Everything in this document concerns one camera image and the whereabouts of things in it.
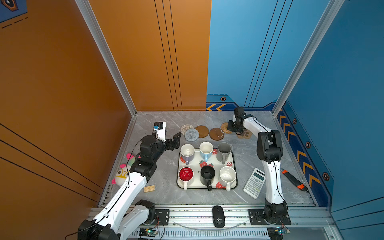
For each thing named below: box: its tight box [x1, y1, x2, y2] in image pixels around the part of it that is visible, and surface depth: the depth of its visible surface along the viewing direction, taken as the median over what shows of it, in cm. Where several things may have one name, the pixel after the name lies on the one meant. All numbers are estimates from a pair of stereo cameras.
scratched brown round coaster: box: [209, 127, 225, 141], surface depth 108 cm
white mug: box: [219, 166, 237, 192], surface depth 82 cm
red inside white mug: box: [178, 166, 194, 191], surface depth 83 cm
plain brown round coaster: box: [194, 125, 209, 138], surface depth 109 cm
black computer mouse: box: [212, 205, 226, 229], surface depth 74 cm
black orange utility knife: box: [280, 168, 309, 192], surface depth 86 cm
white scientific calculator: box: [243, 167, 266, 200], surface depth 84 cm
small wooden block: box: [143, 184, 155, 193], surface depth 83 cm
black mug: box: [200, 165, 216, 192], surface depth 81 cm
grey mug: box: [216, 142, 232, 165], surface depth 89 cm
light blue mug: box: [199, 141, 214, 163], surface depth 91 cm
